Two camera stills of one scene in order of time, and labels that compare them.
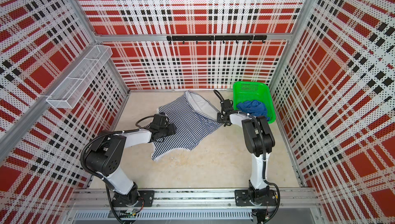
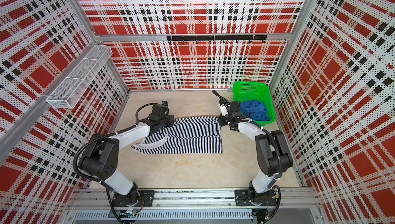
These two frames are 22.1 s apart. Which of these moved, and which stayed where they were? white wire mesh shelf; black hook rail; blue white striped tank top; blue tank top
Moved: blue white striped tank top
Stayed: black hook rail; white wire mesh shelf; blue tank top
